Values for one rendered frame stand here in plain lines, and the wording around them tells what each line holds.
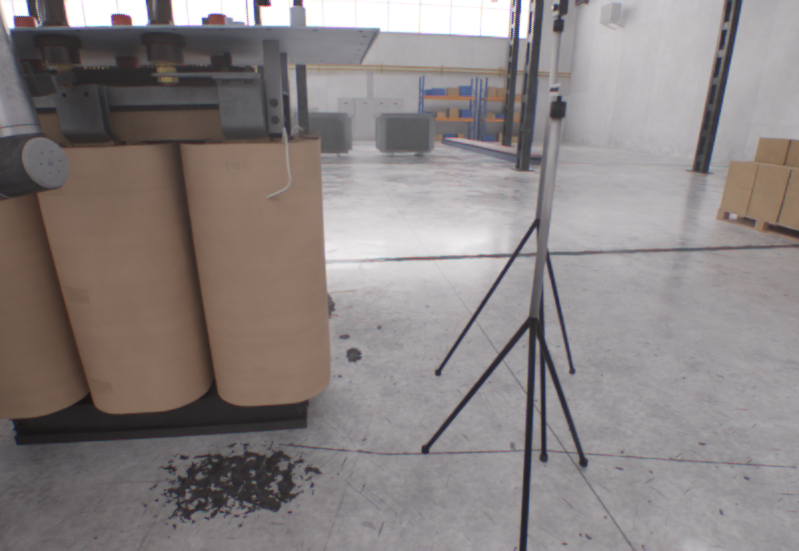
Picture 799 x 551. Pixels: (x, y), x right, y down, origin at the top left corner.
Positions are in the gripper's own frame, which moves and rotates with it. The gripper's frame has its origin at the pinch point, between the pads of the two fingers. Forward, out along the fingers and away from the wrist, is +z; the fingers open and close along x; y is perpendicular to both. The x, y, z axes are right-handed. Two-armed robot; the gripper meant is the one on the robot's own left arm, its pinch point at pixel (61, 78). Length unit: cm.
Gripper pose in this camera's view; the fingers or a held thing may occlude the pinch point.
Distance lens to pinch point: 149.0
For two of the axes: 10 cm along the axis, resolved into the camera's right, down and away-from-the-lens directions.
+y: -0.3, -8.5, -5.3
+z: 2.0, -5.2, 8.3
